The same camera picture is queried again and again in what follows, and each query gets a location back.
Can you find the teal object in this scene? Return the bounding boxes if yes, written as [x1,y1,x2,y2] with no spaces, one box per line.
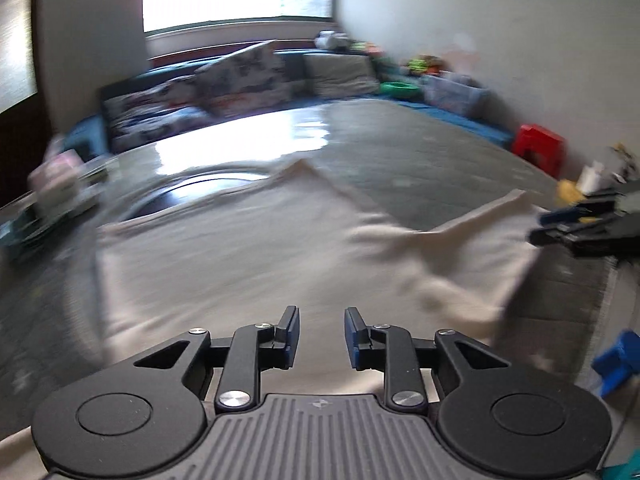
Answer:
[599,461,640,480]

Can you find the green basin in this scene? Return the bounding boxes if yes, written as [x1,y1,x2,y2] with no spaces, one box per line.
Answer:
[379,81,422,100]

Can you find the clear storage box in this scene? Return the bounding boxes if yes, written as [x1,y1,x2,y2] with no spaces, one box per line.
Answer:
[424,74,490,118]

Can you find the pile of colourful toys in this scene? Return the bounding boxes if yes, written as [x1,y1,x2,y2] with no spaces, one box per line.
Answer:
[315,30,448,78]

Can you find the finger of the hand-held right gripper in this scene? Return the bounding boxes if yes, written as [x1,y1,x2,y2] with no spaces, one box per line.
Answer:
[528,224,640,259]
[538,199,619,227]

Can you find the beige cloth garment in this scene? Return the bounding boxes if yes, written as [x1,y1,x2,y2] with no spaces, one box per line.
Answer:
[96,159,547,391]

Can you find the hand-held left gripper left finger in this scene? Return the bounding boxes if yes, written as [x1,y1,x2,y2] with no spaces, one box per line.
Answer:
[134,305,301,414]

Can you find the red plastic stool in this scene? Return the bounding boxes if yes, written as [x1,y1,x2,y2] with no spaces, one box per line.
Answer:
[511,124,568,178]

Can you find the blue sofa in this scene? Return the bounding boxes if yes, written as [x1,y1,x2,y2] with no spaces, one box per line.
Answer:
[65,47,516,156]

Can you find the yellow object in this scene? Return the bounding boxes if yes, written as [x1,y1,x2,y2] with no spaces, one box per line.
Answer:
[556,179,598,208]

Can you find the large patterned cushion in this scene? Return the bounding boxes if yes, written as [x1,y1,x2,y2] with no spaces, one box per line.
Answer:
[192,40,293,118]

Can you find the stack of books and boxes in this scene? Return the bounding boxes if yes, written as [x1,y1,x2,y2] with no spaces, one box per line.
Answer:
[0,135,111,261]

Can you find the grey cushion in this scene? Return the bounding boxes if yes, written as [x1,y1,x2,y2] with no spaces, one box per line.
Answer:
[302,52,381,101]

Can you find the dark round tray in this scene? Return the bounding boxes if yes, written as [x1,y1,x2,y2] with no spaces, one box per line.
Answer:
[122,170,273,223]

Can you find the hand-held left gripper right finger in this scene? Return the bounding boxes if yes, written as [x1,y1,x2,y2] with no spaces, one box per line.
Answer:
[343,306,511,414]

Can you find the white cup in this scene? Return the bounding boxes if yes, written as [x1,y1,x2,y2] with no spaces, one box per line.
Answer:
[576,160,607,195]

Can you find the long patterned cushion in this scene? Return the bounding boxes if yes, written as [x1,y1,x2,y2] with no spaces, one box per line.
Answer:
[102,77,216,153]

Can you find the blue plastic stool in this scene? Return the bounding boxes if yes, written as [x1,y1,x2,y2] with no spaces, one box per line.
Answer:
[591,329,640,398]

